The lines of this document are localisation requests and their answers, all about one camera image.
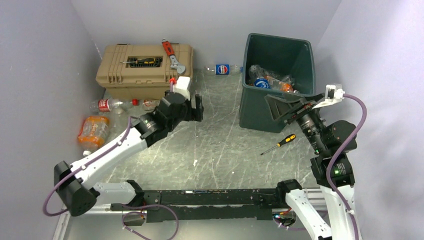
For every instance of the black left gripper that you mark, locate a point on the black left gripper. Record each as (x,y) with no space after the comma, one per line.
(194,114)

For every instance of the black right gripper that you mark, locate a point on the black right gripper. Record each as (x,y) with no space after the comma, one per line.
(279,106)

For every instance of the clear bottle orange label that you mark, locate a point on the clear bottle orange label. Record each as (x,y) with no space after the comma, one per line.
(276,84)

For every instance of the dark green plastic bin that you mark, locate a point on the dark green plastic bin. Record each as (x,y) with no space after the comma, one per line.
(282,56)

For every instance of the blue Pocari bottle white cap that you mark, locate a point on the blue Pocari bottle white cap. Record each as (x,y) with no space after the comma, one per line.
(262,83)

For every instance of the tall clear bottle white cap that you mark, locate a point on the tall clear bottle white cap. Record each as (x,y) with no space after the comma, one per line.
(256,71)

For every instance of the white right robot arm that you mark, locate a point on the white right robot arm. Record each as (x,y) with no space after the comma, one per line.
(331,167)

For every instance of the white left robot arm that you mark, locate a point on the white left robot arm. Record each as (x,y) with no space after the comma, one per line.
(78,184)

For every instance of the blue cap bottle behind bin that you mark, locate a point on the blue cap bottle behind bin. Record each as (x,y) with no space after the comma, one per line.
(223,70)

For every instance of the black yellow screwdriver on table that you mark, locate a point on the black yellow screwdriver on table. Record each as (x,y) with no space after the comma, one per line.
(286,140)

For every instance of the small clear bottle red cap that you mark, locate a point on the small clear bottle red cap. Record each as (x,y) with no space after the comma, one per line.
(149,104)

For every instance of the black yellow screwdriver in toolbox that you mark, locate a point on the black yellow screwdriver in toolbox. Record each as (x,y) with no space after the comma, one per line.
(140,61)

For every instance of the tan plastic toolbox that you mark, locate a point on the tan plastic toolbox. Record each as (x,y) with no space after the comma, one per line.
(129,81)

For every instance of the clear bottle red label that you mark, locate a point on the clear bottle red label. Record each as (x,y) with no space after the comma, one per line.
(108,104)

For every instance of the crushed orange bottle left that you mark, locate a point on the crushed orange bottle left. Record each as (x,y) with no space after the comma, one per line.
(93,134)

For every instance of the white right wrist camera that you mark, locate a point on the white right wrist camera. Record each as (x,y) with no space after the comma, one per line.
(334,94)

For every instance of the red handled adjustable wrench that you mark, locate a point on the red handled adjustable wrench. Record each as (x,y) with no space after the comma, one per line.
(174,63)

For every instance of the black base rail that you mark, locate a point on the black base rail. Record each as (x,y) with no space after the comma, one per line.
(207,204)

